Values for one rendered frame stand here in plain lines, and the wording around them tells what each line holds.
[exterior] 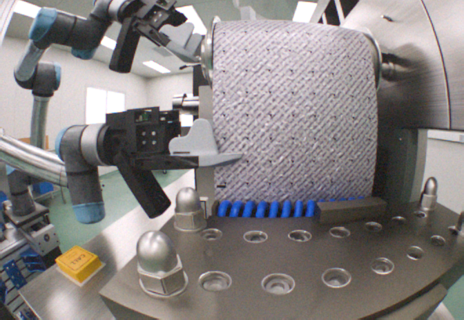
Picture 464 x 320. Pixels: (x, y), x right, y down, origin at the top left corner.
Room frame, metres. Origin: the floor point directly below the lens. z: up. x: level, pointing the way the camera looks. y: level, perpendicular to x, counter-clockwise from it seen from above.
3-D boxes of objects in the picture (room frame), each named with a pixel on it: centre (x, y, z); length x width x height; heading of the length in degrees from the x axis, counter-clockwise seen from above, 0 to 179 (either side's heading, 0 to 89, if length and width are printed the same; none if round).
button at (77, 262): (0.19, 0.27, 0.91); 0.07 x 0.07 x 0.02; 83
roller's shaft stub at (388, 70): (0.29, -0.27, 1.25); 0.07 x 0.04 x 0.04; 83
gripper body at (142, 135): (0.28, 0.14, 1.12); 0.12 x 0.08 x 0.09; 83
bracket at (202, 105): (0.36, 0.06, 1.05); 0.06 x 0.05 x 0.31; 83
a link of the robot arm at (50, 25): (0.30, 0.57, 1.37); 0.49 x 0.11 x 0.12; 72
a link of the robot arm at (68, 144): (0.30, 0.30, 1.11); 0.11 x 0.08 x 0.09; 83
